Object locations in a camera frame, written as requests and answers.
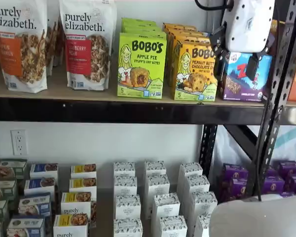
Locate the yellow Bobo's peanut butter box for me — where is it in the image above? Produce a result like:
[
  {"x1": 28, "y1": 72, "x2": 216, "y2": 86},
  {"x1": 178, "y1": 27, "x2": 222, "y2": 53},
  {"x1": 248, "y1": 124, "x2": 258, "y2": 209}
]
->
[
  {"x1": 162, "y1": 22, "x2": 197, "y2": 29},
  {"x1": 168, "y1": 31, "x2": 211, "y2": 87},
  {"x1": 173, "y1": 37, "x2": 218, "y2": 102},
  {"x1": 165, "y1": 26, "x2": 205, "y2": 75}
]

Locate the yellow label granola box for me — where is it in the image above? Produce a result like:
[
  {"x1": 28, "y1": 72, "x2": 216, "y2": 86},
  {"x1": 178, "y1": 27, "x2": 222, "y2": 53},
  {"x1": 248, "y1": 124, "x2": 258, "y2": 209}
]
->
[
  {"x1": 53, "y1": 213, "x2": 90, "y2": 237},
  {"x1": 71, "y1": 163, "x2": 97, "y2": 180},
  {"x1": 61, "y1": 192, "x2": 97, "y2": 228},
  {"x1": 69, "y1": 177, "x2": 97, "y2": 195}
]

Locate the blue label granola box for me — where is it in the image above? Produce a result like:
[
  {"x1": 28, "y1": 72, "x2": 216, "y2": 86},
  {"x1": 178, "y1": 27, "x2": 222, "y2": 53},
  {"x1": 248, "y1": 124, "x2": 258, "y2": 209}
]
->
[
  {"x1": 18, "y1": 194, "x2": 52, "y2": 218},
  {"x1": 29, "y1": 162, "x2": 59, "y2": 181},
  {"x1": 6, "y1": 216, "x2": 46, "y2": 237},
  {"x1": 24, "y1": 177, "x2": 56, "y2": 198}
]

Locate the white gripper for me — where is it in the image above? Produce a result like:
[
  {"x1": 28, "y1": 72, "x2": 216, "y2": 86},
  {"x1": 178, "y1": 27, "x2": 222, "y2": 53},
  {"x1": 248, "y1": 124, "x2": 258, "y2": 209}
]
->
[{"x1": 209, "y1": 0, "x2": 275, "y2": 82}]

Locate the white patterned pantry box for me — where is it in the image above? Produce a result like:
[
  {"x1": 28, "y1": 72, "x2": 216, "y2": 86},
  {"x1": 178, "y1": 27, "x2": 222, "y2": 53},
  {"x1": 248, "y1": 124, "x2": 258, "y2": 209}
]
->
[
  {"x1": 147, "y1": 174, "x2": 170, "y2": 196},
  {"x1": 151, "y1": 192, "x2": 181, "y2": 219},
  {"x1": 113, "y1": 218, "x2": 144, "y2": 237},
  {"x1": 159, "y1": 215, "x2": 188, "y2": 237},
  {"x1": 189, "y1": 191, "x2": 218, "y2": 216},
  {"x1": 193, "y1": 213, "x2": 213, "y2": 237},
  {"x1": 184, "y1": 174, "x2": 211, "y2": 195},
  {"x1": 115, "y1": 194, "x2": 142, "y2": 220},
  {"x1": 113, "y1": 161, "x2": 136, "y2": 178},
  {"x1": 145, "y1": 160, "x2": 167, "y2": 177},
  {"x1": 179, "y1": 161, "x2": 204, "y2": 179},
  {"x1": 113, "y1": 175, "x2": 138, "y2": 197}
]

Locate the granola bag orange label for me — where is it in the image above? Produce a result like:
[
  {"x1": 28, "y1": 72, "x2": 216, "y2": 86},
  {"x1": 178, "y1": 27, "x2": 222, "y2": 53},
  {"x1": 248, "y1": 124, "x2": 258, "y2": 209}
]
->
[{"x1": 0, "y1": 0, "x2": 49, "y2": 94}]

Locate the white plastic sheet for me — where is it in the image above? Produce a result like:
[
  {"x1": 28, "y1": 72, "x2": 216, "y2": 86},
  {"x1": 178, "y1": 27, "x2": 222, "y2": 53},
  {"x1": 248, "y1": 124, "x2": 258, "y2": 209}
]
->
[{"x1": 217, "y1": 124, "x2": 296, "y2": 173}]

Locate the green Bobo's apple pie box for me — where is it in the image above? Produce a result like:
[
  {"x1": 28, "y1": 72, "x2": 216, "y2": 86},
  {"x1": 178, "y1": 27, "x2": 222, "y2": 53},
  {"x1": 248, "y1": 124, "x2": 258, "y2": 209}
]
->
[
  {"x1": 122, "y1": 26, "x2": 167, "y2": 34},
  {"x1": 120, "y1": 17, "x2": 157, "y2": 23},
  {"x1": 121, "y1": 21, "x2": 162, "y2": 28},
  {"x1": 117, "y1": 32, "x2": 168, "y2": 99}
]

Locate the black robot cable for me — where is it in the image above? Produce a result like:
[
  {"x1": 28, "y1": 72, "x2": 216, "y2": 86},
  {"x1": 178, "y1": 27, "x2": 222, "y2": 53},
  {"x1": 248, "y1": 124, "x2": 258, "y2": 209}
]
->
[{"x1": 194, "y1": 0, "x2": 274, "y2": 201}]

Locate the blue purple Zbar box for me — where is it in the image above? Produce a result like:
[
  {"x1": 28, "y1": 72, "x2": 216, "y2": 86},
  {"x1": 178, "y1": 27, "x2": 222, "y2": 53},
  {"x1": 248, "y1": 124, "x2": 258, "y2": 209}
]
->
[{"x1": 218, "y1": 51, "x2": 273, "y2": 102}]

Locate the granola bag red label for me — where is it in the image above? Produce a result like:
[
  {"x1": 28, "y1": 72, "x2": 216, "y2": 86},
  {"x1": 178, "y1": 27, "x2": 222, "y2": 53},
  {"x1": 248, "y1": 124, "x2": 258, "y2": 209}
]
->
[{"x1": 58, "y1": 0, "x2": 118, "y2": 91}]

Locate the white wall outlet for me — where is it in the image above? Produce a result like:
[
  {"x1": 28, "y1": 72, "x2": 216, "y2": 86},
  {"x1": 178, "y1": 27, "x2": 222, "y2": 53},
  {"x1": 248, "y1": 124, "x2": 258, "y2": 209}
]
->
[{"x1": 10, "y1": 129, "x2": 28, "y2": 156}]

